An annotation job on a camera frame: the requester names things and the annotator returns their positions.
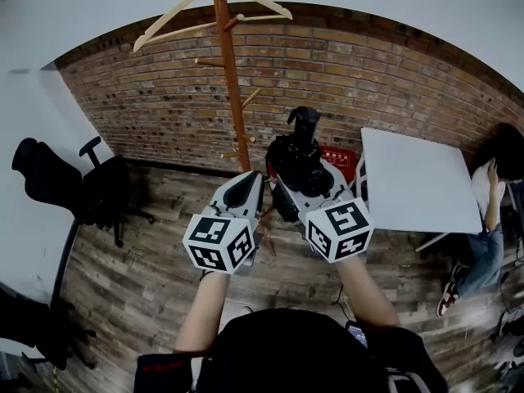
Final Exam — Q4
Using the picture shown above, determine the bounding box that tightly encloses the large white desk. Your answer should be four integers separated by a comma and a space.
0, 70, 115, 306

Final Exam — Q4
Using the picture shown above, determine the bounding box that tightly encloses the person's right forearm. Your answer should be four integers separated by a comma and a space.
335, 255, 401, 329

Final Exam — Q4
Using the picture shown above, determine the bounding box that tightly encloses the black office chair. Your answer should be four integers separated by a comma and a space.
11, 136, 156, 248

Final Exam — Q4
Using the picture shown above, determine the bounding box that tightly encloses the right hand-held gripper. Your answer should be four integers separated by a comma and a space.
267, 159, 375, 264

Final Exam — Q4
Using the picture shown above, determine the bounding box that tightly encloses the black phone with blue screen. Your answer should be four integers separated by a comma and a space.
345, 320, 369, 350

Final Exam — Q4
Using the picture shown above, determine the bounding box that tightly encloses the person's left forearm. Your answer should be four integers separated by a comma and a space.
174, 270, 230, 352

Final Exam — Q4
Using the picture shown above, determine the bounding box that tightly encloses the thin black cable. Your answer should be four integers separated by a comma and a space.
330, 284, 357, 323

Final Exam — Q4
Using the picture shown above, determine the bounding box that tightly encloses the person's black shirt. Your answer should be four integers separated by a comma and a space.
133, 307, 449, 393

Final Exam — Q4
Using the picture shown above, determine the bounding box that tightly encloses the red fire extinguisher box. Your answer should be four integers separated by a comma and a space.
318, 145, 357, 187

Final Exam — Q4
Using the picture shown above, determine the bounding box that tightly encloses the black swivel chair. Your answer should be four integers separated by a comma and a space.
0, 296, 97, 371

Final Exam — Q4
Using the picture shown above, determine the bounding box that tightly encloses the white chair frame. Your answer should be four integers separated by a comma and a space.
354, 153, 372, 210

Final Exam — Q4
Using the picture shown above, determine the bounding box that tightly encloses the white square table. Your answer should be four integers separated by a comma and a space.
359, 127, 484, 235

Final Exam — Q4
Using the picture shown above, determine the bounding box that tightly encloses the brown wooden coat rack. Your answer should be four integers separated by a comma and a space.
195, 0, 278, 257

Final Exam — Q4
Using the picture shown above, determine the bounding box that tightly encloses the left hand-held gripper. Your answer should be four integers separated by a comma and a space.
182, 170, 265, 276

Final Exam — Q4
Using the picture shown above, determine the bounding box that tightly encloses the light wooden clothes hanger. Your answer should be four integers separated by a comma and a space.
133, 0, 294, 53

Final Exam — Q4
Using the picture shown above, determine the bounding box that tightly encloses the black umbrella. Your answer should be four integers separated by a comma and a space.
264, 106, 333, 224

